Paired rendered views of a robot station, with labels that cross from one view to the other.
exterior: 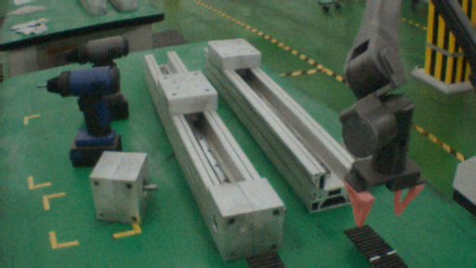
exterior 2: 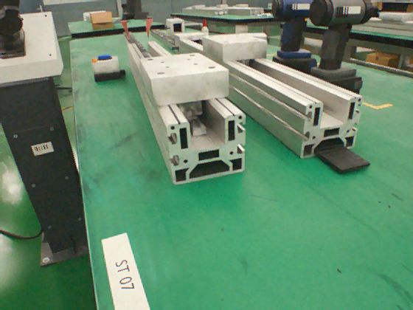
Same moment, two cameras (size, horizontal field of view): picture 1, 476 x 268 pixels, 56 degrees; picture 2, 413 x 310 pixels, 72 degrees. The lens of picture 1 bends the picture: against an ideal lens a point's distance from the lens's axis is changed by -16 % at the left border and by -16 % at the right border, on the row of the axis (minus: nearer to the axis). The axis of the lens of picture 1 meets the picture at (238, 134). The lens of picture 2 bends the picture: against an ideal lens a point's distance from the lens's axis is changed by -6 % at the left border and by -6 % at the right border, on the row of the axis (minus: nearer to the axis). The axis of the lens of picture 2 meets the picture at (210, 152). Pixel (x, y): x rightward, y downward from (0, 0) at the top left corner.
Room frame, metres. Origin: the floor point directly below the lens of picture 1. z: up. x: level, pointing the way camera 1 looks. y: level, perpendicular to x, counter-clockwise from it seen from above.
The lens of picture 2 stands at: (1.92, 0.06, 1.00)
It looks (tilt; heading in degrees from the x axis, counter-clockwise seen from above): 28 degrees down; 181
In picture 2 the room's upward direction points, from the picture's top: 2 degrees counter-clockwise
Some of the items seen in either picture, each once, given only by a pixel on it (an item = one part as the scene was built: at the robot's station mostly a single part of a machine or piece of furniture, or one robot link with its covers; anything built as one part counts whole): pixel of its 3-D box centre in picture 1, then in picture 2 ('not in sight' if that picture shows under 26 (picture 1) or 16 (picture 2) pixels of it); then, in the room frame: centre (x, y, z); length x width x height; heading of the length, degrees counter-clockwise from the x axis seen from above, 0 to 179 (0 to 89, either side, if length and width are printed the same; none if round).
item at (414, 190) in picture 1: (395, 192); (130, 26); (0.66, -0.25, 0.91); 0.07 x 0.07 x 0.09; 18
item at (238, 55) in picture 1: (233, 58); (180, 83); (1.44, 0.01, 0.87); 0.16 x 0.11 x 0.07; 17
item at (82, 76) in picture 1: (80, 116); (304, 35); (1.00, 0.35, 0.89); 0.20 x 0.08 x 0.22; 96
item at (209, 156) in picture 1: (186, 116); (232, 71); (1.14, 0.12, 0.82); 0.80 x 0.10 x 0.09; 17
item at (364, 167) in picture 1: (390, 154); (134, 7); (0.65, -0.22, 0.98); 0.10 x 0.07 x 0.07; 108
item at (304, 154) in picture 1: (263, 106); (159, 79); (1.20, -0.06, 0.82); 0.80 x 0.10 x 0.09; 17
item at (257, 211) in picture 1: (252, 218); (187, 46); (0.72, -0.02, 0.83); 0.12 x 0.09 x 0.10; 107
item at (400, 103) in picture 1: (392, 118); not in sight; (0.65, -0.22, 1.04); 0.07 x 0.06 x 0.07; 133
